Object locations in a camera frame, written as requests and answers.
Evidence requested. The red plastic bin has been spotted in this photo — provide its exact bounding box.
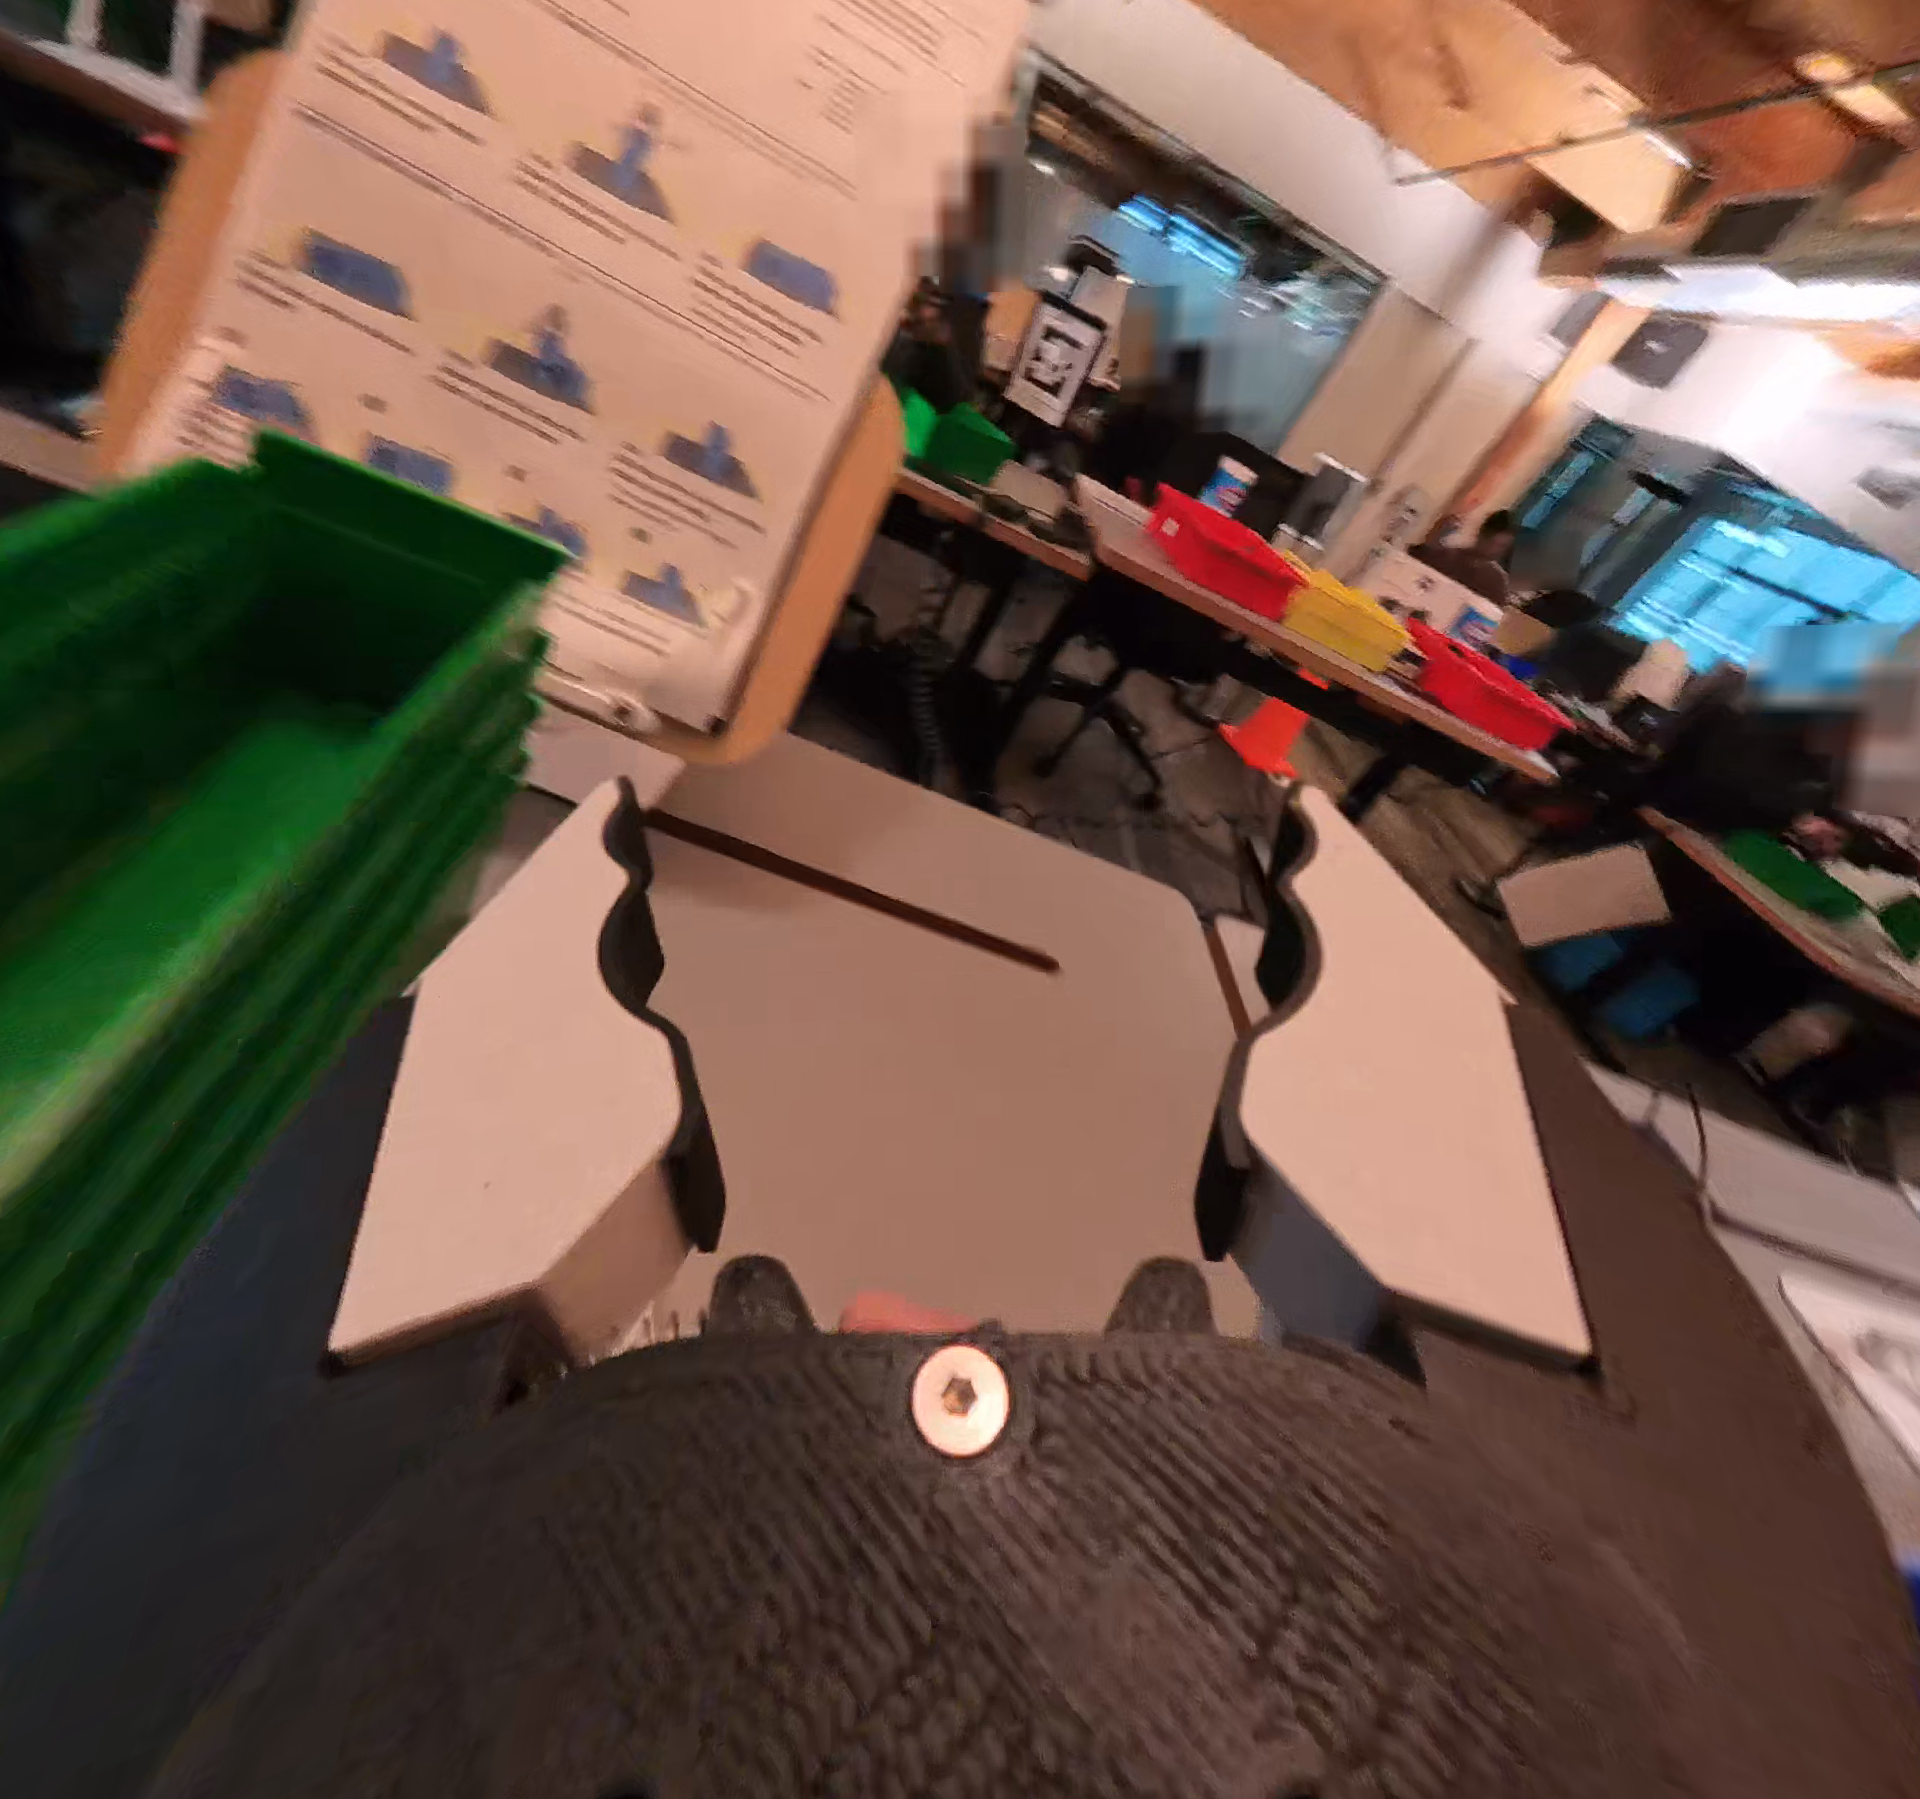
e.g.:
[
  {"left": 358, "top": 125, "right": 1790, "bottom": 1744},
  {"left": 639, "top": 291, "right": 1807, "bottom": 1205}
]
[
  {"left": 1405, "top": 623, "right": 1569, "bottom": 756},
  {"left": 1150, "top": 490, "right": 1307, "bottom": 625}
]

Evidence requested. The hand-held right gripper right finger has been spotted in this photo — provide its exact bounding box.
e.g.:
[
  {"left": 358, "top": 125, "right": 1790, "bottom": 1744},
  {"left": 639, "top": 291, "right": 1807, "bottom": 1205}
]
[{"left": 1194, "top": 789, "right": 1597, "bottom": 1373}]

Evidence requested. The printed tag sign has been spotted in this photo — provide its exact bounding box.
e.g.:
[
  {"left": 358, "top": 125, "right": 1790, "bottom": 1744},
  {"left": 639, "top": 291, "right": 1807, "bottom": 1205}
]
[{"left": 1007, "top": 299, "right": 1112, "bottom": 435}]

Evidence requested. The wooden-top table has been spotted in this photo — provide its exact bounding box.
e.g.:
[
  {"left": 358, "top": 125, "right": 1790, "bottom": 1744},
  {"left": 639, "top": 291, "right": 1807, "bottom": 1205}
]
[
  {"left": 1081, "top": 481, "right": 1577, "bottom": 826},
  {"left": 884, "top": 449, "right": 1097, "bottom": 780}
]

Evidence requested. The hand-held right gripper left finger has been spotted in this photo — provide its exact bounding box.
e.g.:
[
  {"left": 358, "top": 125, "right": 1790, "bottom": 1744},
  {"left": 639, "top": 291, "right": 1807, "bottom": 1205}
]
[{"left": 326, "top": 780, "right": 730, "bottom": 1373}]

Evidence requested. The printed instruction sheet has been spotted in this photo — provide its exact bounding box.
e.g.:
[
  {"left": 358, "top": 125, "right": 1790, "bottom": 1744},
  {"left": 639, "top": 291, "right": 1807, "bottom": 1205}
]
[{"left": 136, "top": 0, "right": 1036, "bottom": 736}]

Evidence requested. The yellow plastic bin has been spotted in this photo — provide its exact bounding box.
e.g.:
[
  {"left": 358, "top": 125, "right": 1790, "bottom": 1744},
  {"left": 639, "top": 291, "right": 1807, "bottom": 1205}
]
[{"left": 1286, "top": 564, "right": 1418, "bottom": 678}]

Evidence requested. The orange traffic cone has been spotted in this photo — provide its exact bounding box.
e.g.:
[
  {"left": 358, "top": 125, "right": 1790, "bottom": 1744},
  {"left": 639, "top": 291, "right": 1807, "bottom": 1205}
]
[{"left": 1221, "top": 696, "right": 1313, "bottom": 780}]

